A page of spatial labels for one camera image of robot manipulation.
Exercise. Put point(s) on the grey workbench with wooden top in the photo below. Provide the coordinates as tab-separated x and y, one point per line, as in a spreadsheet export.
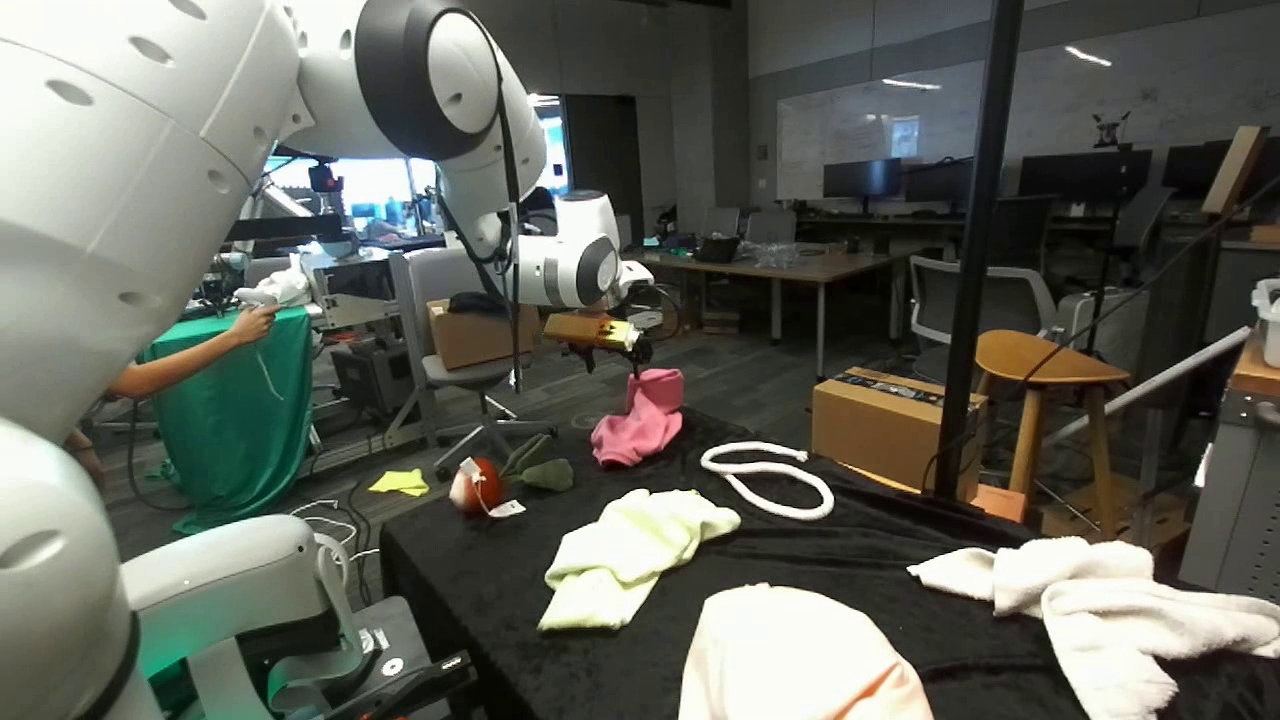
1240	495

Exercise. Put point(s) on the silver metal pole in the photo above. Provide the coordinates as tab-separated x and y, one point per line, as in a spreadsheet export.
1175	377

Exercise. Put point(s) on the white device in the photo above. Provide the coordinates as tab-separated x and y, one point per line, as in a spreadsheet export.
281	291

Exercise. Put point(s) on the person bare forearm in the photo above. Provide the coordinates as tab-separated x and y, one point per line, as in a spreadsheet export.
175	367

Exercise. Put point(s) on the green drape cloth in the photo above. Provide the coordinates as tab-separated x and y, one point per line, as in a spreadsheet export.
232	427

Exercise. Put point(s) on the green bag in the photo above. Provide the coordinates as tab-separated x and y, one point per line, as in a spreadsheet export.
544	474

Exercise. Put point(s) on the black tablecloth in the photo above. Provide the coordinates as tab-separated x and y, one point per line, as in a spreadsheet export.
492	586

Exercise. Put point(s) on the white plastic bin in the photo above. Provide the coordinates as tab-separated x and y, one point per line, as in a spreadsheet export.
1270	313

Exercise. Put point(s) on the black camera boom rail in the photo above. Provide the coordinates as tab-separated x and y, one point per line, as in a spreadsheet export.
304	229

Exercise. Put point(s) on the light wooden desk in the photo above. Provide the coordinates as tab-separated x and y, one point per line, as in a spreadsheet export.
835	266

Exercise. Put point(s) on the person bare hand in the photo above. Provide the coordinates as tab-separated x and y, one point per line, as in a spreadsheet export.
254	326

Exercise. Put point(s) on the black computer monitor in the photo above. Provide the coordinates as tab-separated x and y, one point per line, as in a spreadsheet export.
1198	169
1087	178
936	182
866	178

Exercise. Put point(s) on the black vertical pole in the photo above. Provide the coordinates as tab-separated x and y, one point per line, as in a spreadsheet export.
982	203

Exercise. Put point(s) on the yellow rag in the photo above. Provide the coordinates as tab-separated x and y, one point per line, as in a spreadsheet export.
402	480

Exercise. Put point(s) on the red and white object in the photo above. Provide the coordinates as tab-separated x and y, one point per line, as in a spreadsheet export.
480	480

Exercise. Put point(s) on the white terry towel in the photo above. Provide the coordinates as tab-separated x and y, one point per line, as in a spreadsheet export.
1107	600

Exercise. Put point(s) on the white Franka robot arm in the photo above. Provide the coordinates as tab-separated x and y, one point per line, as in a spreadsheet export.
120	203

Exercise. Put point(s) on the white framed mesh chair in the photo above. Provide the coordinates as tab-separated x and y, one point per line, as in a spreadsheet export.
986	300

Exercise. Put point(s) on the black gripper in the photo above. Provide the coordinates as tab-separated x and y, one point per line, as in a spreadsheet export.
638	326

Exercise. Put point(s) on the orange yellow wrist camera box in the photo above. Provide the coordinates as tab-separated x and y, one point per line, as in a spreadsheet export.
584	329

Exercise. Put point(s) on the small brown cardboard box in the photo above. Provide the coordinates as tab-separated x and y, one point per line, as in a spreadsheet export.
474	344

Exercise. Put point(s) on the wooden stool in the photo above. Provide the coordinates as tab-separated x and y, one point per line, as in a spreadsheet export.
1043	356

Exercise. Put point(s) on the peach cream cloth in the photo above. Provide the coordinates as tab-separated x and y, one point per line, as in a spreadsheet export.
785	662

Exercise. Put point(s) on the light green cloth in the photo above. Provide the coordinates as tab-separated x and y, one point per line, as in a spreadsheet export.
627	541

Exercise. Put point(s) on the black pouch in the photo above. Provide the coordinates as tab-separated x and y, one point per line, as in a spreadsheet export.
479	304

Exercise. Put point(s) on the black mounting bracket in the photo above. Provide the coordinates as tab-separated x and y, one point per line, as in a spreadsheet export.
387	664

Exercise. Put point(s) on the wooden plank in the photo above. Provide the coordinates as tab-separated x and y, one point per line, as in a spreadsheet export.
1237	166

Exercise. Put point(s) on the pink cloth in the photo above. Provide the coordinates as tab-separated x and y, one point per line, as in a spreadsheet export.
640	427

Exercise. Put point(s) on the cardboard box with black tape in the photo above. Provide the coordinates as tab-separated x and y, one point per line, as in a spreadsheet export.
872	427

